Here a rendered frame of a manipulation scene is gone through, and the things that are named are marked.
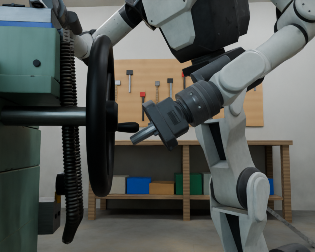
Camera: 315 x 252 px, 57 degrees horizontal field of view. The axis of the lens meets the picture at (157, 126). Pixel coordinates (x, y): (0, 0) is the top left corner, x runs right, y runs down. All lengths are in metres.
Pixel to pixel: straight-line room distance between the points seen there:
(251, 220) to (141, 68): 3.16
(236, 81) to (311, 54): 3.73
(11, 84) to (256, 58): 0.49
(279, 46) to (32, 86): 0.53
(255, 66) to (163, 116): 0.23
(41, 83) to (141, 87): 3.39
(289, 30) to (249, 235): 0.63
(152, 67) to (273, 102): 1.64
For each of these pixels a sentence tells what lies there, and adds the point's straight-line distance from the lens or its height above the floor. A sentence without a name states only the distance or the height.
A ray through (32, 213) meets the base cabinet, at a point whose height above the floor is 0.60.
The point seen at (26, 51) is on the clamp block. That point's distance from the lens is 0.56.
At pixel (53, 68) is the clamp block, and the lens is 0.54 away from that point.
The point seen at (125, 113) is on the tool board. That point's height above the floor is 1.22.
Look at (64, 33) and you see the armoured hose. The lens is 0.58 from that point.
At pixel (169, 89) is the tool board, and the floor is 1.54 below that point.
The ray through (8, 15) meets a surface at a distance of 0.60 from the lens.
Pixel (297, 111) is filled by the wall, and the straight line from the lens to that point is 4.13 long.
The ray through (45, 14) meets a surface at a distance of 0.58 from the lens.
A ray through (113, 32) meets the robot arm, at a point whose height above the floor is 1.20.
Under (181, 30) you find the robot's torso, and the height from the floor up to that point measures 1.11.
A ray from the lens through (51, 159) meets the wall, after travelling 4.10.
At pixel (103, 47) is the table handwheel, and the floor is 0.90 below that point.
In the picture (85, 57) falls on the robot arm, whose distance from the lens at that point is 1.19.
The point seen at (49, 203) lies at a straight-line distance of 0.80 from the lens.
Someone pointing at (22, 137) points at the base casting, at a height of 0.78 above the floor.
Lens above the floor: 0.75
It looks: 5 degrees up
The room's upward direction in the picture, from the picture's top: straight up
